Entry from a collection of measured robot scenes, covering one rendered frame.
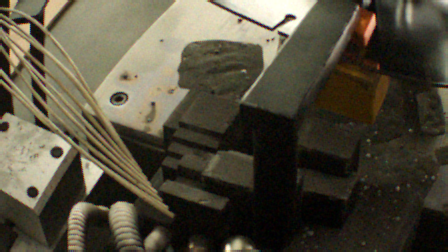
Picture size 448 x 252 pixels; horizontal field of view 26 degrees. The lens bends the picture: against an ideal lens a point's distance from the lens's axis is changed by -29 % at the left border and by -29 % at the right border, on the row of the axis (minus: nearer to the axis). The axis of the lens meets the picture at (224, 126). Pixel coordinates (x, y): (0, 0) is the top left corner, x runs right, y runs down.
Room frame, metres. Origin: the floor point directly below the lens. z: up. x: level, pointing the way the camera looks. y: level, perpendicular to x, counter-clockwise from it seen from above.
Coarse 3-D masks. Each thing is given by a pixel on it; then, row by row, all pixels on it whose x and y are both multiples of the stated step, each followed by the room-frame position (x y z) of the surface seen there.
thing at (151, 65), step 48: (192, 0) 0.60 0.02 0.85; (144, 48) 0.55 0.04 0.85; (96, 96) 0.51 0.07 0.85; (144, 96) 0.50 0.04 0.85; (192, 96) 0.43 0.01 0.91; (336, 96) 0.40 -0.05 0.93; (384, 96) 0.41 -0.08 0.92; (144, 144) 0.48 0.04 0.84; (192, 144) 0.40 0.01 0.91; (240, 144) 0.41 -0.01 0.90; (336, 144) 0.39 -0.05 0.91; (432, 144) 0.45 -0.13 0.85; (192, 192) 0.36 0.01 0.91; (240, 192) 0.36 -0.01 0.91; (336, 192) 0.37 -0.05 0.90; (384, 192) 0.38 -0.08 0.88; (432, 192) 0.41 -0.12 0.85; (288, 240) 0.36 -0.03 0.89; (336, 240) 0.36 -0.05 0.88; (384, 240) 0.35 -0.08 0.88; (432, 240) 0.39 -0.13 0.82
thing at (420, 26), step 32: (224, 0) 0.45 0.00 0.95; (256, 0) 0.45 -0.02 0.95; (288, 0) 0.45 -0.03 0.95; (352, 0) 0.45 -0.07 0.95; (384, 0) 0.46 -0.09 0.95; (416, 0) 0.46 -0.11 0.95; (288, 32) 0.42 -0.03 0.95; (384, 32) 0.43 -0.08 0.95; (416, 32) 0.43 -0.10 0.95; (384, 64) 0.40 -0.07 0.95; (416, 64) 0.40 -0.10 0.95
